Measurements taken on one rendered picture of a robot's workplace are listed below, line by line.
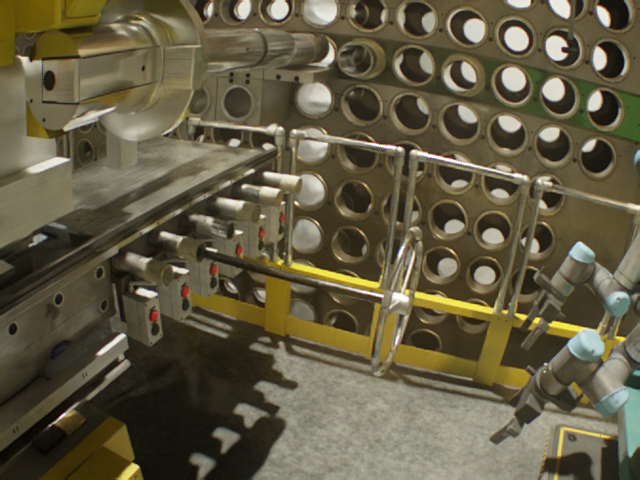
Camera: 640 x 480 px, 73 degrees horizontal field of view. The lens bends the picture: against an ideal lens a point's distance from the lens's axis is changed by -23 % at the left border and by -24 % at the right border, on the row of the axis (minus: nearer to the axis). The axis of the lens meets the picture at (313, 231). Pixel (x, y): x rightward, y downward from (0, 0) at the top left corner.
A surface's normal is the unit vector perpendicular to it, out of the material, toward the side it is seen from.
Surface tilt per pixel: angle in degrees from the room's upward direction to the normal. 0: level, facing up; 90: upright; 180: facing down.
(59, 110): 90
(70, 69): 90
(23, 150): 68
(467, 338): 90
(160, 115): 90
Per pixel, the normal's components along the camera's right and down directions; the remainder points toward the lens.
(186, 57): -0.39, 0.34
